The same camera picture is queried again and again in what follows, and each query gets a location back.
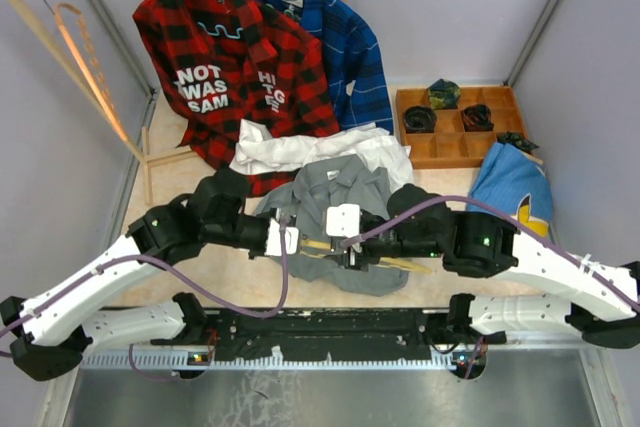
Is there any red black plaid shirt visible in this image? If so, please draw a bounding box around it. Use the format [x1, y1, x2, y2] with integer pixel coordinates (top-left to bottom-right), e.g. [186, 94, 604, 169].
[132, 0, 339, 169]

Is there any wooden compartment tray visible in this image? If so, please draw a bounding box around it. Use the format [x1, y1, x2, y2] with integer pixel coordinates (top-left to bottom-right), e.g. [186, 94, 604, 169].
[394, 85, 528, 169]

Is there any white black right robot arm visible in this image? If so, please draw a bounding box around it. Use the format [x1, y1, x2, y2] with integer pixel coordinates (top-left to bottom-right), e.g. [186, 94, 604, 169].
[325, 184, 639, 349]

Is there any orange hanger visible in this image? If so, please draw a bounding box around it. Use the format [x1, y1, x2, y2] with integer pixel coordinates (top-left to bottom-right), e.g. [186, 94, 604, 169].
[53, 3, 131, 143]

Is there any light blue pikachu cloth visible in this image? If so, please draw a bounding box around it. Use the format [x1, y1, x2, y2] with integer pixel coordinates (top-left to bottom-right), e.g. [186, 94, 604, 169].
[469, 142, 553, 237]

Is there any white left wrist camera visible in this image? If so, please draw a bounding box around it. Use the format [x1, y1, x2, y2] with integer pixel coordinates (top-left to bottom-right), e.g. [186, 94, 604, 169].
[264, 219, 300, 257]

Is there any grey button shirt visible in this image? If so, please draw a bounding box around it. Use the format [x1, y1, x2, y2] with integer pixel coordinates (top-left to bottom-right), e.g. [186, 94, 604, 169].
[254, 155, 409, 297]

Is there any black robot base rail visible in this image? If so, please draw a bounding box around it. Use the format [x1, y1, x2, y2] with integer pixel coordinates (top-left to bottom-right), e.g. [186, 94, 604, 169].
[149, 306, 507, 363]

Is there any white shirt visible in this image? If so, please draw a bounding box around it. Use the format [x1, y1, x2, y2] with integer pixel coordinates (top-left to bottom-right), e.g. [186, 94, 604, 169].
[230, 120, 414, 190]

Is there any rolled dark tie by cloth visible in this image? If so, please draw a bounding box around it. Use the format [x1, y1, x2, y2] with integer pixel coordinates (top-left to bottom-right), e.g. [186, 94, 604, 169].
[497, 131, 539, 154]

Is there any yellow hanger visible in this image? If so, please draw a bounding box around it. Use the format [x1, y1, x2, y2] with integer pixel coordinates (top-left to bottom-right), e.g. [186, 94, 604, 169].
[298, 239, 433, 275]

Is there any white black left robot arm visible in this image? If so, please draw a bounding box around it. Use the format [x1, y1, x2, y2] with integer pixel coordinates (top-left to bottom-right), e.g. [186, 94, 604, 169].
[1, 169, 299, 381]

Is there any rolled black orange tie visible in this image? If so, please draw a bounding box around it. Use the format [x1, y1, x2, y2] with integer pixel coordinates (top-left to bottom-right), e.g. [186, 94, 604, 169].
[461, 104, 494, 132]

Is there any rolled green blue tie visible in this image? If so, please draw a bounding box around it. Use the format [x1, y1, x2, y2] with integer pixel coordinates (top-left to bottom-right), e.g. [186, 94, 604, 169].
[427, 79, 461, 110]

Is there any blue plaid shirt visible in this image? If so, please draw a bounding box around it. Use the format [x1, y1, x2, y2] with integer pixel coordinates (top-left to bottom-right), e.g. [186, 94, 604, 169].
[257, 0, 394, 132]

